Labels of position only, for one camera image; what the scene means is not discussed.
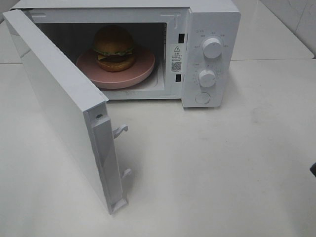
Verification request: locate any round white door release button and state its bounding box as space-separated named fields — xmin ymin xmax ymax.
xmin=195 ymin=92 xmax=210 ymax=104

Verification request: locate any white microwave door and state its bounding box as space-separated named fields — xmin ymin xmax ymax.
xmin=3 ymin=10 xmax=128 ymax=214

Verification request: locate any toy burger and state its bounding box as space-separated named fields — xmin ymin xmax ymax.
xmin=92 ymin=25 xmax=135 ymax=72

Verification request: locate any pink round plate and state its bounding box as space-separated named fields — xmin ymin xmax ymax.
xmin=76 ymin=47 xmax=156 ymax=89

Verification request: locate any white lower microwave knob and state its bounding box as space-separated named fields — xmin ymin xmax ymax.
xmin=198 ymin=69 xmax=216 ymax=88

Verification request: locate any white microwave knob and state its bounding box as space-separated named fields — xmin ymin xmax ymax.
xmin=198 ymin=69 xmax=216 ymax=88
xmin=202 ymin=36 xmax=223 ymax=59

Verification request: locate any white warning label sticker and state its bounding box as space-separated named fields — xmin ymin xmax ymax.
xmin=170 ymin=44 xmax=184 ymax=73

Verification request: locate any white upper microwave knob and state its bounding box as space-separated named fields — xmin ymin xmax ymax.
xmin=202 ymin=36 xmax=223 ymax=59

